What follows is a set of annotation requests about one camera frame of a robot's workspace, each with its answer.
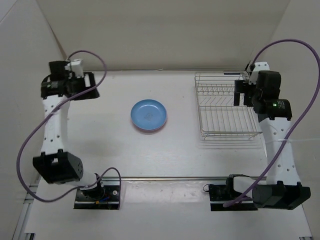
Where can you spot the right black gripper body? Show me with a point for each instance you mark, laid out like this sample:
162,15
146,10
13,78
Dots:
255,95

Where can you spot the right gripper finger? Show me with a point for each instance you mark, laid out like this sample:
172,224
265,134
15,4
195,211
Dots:
236,99
241,86

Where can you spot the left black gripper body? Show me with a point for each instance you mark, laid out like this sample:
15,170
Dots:
78,84

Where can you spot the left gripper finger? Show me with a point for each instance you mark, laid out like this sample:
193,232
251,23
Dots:
89,79
93,94

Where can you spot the blue plate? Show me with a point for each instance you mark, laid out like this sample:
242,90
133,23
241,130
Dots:
148,114

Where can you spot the pink plate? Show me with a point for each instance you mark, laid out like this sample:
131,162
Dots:
148,130

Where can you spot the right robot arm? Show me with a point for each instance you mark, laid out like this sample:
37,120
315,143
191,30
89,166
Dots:
283,188

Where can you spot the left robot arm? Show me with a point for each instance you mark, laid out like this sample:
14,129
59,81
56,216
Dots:
55,163

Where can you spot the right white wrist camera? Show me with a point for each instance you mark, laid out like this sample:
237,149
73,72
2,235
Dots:
253,71

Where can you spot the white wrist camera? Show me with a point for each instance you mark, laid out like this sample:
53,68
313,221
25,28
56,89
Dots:
75,68
253,71

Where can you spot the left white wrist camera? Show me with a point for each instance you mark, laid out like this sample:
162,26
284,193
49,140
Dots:
75,68

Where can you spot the metal wire dish rack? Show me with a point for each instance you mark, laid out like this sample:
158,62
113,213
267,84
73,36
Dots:
219,119

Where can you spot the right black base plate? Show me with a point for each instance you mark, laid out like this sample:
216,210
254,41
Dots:
218,195

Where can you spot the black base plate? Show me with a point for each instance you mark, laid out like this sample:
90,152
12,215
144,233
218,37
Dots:
109,198
218,195

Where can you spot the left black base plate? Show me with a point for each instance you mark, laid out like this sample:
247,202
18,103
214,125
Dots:
109,198

